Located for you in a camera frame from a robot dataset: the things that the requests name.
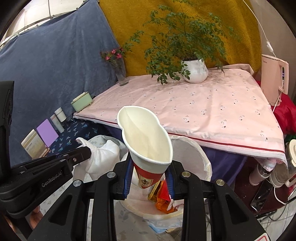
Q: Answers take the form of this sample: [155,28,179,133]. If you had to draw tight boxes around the white cotton glove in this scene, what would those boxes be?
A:
[73,135,120,181]

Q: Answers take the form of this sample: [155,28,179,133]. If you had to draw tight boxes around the large orange wrapper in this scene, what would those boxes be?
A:
[155,197,177,214]

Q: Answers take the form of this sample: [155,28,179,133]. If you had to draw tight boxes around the black gold cigarette box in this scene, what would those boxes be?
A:
[148,180,162,202]

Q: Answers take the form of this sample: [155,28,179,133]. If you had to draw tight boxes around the red paper cup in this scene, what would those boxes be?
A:
[117,105,173,189]

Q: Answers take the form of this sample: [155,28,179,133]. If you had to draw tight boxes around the red paper packet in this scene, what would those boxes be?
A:
[157,180,171,203]

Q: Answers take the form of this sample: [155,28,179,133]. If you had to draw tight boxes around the white lined trash bin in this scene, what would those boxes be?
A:
[120,134,213,229]

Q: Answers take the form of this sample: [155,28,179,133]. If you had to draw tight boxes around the operator hand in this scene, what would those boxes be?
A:
[30,206,43,229]

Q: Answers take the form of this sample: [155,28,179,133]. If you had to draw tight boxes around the open beige book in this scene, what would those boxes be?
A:
[21,129,49,160]

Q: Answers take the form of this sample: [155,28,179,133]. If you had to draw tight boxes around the purple notebook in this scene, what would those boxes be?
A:
[37,119,58,148]

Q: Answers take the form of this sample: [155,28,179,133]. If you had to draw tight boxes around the floral table cloth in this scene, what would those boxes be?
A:
[39,135,176,241]

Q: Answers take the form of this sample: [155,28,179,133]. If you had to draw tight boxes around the navy floral cloth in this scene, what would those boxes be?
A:
[48,120,110,156]

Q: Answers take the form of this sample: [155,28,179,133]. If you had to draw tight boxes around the white blender appliance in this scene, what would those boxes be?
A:
[269,139,296,188]

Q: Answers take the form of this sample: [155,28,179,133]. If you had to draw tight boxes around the tall white bottle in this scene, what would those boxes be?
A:
[50,114,64,133]

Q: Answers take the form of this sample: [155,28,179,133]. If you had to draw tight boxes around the white lidded jar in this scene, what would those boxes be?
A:
[55,108,67,123]

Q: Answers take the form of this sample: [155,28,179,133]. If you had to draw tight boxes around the green tissue box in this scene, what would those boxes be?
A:
[71,92,93,112]

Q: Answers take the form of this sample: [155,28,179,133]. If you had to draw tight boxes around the pink bed cover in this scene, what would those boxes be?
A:
[74,64,287,169]

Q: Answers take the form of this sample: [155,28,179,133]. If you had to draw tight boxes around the red cloth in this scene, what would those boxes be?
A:
[255,79,296,136]

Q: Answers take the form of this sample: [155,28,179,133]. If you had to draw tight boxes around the blue velvet backdrop cloth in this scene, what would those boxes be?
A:
[1,1,118,166]

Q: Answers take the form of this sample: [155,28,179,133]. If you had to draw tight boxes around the pink electric kettle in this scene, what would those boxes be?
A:
[260,54,289,106]

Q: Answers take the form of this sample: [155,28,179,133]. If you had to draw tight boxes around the glass vase pink flowers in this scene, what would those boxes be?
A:
[100,48,128,86]

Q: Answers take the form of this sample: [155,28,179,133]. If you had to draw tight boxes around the green plant white pot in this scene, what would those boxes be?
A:
[122,1,240,84]

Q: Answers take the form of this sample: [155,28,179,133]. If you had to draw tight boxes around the yellow backdrop cloth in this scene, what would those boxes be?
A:
[99,1,261,76]

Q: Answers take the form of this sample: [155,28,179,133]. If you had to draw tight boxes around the white power cable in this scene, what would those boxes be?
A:
[241,0,277,57]

